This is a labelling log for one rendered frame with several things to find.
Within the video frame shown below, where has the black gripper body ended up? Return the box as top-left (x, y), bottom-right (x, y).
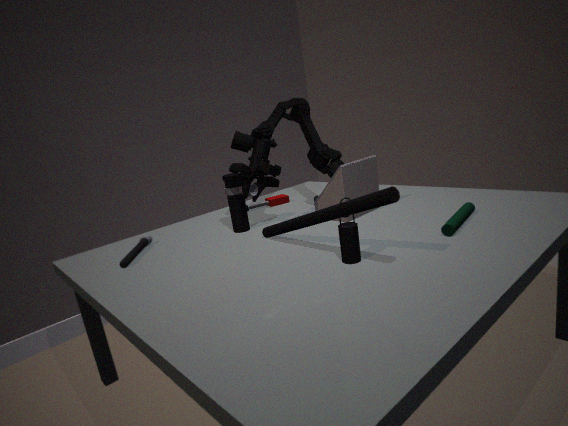
top-left (229, 153), bottom-right (279, 187)

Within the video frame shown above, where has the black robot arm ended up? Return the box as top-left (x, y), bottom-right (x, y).
top-left (231, 98), bottom-right (344, 178)

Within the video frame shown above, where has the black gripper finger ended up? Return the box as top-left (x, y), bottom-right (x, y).
top-left (237, 175), bottom-right (255, 199)
top-left (253, 183), bottom-right (270, 202)

